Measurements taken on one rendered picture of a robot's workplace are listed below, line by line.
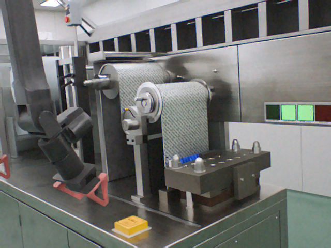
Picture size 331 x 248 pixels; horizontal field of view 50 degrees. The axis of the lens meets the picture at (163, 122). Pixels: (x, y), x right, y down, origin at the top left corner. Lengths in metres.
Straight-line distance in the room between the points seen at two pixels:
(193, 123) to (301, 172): 2.79
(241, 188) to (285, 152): 2.85
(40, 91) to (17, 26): 0.13
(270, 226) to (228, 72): 0.59
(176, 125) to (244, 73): 0.33
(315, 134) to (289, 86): 2.60
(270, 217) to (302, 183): 2.72
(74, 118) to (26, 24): 0.22
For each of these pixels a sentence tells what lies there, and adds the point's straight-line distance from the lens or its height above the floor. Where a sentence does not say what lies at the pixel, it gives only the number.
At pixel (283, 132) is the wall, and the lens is 4.02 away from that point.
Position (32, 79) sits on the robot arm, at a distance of 0.77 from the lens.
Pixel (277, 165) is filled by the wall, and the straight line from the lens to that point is 4.13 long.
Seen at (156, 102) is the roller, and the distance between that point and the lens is 1.22.
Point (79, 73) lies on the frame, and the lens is 1.42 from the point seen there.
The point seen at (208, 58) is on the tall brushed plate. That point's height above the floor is 1.40.
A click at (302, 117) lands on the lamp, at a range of 1.26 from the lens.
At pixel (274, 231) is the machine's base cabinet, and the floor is 0.76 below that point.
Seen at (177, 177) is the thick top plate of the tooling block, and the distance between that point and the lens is 1.15.
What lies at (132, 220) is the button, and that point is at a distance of 1.07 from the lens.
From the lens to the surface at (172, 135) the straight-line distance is 1.25.
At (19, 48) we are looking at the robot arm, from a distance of 0.77.
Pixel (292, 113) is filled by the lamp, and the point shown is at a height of 1.18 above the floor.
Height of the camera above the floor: 1.32
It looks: 7 degrees down
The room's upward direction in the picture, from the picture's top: 4 degrees counter-clockwise
